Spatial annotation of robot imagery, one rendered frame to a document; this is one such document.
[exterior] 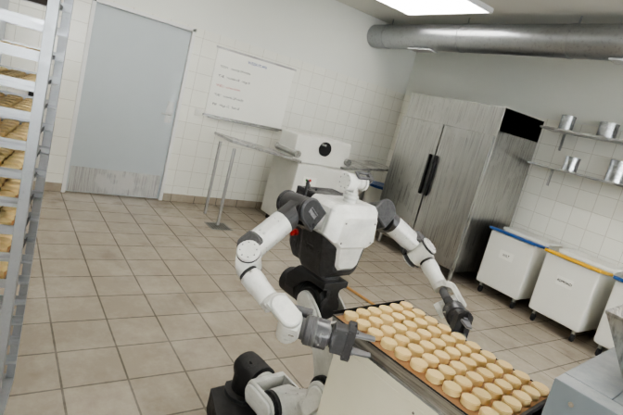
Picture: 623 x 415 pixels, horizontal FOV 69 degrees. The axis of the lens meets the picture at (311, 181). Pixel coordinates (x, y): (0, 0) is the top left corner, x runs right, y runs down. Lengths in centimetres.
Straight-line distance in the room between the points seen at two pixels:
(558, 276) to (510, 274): 51
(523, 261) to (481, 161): 114
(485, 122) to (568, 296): 197
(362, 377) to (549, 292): 380
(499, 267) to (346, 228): 389
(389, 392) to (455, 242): 404
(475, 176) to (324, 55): 265
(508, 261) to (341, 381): 394
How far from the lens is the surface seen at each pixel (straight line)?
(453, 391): 139
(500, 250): 545
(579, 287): 509
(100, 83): 549
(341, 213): 168
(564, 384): 104
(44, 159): 206
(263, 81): 605
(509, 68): 656
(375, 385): 156
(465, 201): 540
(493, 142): 534
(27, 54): 160
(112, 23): 550
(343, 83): 676
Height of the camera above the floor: 156
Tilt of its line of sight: 9 degrees down
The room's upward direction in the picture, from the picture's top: 14 degrees clockwise
